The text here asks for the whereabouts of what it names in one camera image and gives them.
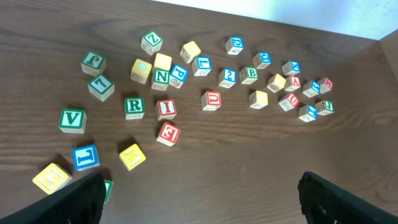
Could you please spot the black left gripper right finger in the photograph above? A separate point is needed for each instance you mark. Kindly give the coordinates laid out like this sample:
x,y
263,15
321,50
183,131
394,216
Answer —
x,y
324,202

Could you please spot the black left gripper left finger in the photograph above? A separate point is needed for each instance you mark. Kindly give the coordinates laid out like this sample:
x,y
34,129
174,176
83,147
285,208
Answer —
x,y
80,202

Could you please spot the red A block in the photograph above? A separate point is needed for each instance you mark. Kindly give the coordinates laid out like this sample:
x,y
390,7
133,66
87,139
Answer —
x,y
292,83

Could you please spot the red I block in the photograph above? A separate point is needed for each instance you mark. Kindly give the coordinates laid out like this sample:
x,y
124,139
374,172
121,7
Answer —
x,y
165,109

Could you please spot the blue 2 block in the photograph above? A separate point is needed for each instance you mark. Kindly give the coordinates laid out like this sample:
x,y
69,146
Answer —
x,y
227,78

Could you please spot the green 4 block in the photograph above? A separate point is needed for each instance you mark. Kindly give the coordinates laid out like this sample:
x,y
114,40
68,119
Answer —
x,y
108,186

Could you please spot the yellow G block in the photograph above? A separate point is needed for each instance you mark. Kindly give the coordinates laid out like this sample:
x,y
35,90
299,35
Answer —
x,y
52,178

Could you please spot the blue T block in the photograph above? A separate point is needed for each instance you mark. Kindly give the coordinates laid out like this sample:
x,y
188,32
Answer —
x,y
85,157

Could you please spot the yellow K block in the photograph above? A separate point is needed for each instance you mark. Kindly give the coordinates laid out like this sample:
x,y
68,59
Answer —
x,y
132,157

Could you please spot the green V block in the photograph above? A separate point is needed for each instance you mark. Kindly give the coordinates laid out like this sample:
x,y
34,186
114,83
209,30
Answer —
x,y
72,121

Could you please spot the blue I block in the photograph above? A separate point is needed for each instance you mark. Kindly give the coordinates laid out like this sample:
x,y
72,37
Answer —
x,y
308,113

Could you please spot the green J block right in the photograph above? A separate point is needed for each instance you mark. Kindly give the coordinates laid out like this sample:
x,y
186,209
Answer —
x,y
324,107

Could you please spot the green j block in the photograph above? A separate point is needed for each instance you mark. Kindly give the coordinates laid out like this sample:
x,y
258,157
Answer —
x,y
93,63
324,107

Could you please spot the red U block right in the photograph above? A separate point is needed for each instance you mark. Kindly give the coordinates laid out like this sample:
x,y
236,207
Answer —
x,y
289,102

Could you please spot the red u block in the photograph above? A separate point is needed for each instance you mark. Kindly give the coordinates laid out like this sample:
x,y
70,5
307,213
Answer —
x,y
211,100
289,102

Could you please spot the green R block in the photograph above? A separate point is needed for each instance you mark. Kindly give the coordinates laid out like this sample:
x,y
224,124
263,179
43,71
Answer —
x,y
134,108

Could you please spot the red E block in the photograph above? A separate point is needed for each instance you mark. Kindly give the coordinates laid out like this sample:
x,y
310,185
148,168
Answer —
x,y
168,134

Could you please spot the blue 5 block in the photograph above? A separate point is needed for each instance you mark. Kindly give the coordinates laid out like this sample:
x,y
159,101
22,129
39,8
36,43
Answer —
x,y
311,89

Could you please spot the green 7 block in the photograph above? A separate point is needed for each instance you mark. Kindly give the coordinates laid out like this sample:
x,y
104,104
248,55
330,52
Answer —
x,y
101,87

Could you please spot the red M block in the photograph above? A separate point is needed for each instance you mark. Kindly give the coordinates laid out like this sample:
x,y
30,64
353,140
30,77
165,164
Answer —
x,y
325,85

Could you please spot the yellow S block centre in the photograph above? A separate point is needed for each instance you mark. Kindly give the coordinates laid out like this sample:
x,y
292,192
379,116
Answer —
x,y
258,99

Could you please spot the yellow s block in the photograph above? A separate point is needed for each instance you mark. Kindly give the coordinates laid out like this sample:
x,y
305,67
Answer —
x,y
258,99
162,61

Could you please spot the yellow Q block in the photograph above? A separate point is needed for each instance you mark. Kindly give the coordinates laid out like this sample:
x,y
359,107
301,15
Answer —
x,y
276,83

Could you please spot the green J block left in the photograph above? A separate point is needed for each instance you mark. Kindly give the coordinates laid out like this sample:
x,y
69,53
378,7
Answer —
x,y
93,63

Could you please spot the blue X block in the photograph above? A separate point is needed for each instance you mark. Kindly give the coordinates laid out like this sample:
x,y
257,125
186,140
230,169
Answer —
x,y
291,68

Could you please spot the yellow C block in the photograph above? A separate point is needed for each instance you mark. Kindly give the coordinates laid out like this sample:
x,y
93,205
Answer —
x,y
140,71

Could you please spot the green N block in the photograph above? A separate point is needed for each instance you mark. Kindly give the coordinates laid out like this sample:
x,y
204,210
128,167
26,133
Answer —
x,y
160,79

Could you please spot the green B block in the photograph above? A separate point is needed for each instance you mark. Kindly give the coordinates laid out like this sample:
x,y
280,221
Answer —
x,y
248,75

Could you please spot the red U block left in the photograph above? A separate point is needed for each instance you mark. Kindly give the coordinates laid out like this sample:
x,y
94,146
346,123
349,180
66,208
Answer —
x,y
211,100

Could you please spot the blue D block near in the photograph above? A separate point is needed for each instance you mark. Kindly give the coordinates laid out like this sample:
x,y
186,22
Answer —
x,y
261,60

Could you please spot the blue d block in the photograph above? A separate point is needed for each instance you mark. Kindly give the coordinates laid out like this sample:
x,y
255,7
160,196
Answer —
x,y
234,45
261,60

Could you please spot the blue P block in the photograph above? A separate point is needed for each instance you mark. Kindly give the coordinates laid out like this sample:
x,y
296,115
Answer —
x,y
178,75

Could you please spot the green Z block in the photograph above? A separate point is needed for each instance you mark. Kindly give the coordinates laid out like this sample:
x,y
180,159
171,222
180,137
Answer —
x,y
151,42

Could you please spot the blue L block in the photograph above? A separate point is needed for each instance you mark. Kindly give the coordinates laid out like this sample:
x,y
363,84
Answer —
x,y
201,66

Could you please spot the blue D block far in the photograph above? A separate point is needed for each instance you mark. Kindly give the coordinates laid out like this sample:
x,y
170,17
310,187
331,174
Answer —
x,y
234,45

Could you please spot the yellow O block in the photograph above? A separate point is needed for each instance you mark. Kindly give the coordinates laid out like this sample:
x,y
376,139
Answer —
x,y
189,51

